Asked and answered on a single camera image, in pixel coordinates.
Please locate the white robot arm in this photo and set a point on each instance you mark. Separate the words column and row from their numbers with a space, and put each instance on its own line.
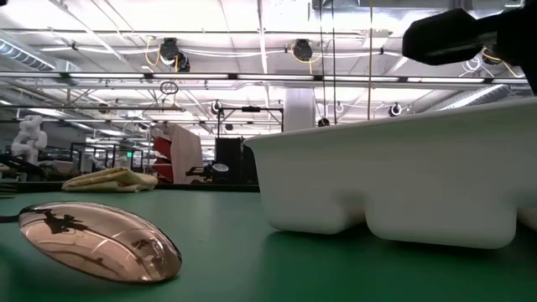
column 29, row 138

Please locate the black curved object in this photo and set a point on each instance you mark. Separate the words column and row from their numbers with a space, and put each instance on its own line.
column 25, row 170

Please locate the white square pillar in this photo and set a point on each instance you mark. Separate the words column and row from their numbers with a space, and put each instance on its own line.
column 300, row 109

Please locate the black metal frame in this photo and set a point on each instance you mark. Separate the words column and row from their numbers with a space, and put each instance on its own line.
column 250, row 109

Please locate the pink panel board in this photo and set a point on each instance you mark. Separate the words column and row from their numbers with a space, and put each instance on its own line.
column 186, row 155

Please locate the black table frame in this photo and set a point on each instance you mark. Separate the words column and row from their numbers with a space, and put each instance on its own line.
column 189, row 187

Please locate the white cutlery tray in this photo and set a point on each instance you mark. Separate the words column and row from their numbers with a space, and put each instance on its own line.
column 398, row 176

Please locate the black workstation frames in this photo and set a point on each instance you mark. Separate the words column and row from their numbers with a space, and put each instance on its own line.
column 105, row 145

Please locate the folded yellow cloth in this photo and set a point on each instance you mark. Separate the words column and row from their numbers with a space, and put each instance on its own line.
column 113, row 180

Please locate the ceiling light rail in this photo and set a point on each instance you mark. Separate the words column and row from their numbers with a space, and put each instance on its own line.
column 189, row 76

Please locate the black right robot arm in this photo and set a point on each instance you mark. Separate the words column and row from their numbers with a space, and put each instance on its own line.
column 520, row 33

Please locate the rose gold spoon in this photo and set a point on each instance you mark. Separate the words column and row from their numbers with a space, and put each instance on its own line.
column 100, row 241

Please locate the green table mat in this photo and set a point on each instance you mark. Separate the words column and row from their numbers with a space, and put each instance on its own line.
column 293, row 272

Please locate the black cabinet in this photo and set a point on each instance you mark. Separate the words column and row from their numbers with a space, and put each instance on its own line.
column 235, row 157

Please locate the red cabinet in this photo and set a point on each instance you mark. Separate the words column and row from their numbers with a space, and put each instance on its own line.
column 161, row 147

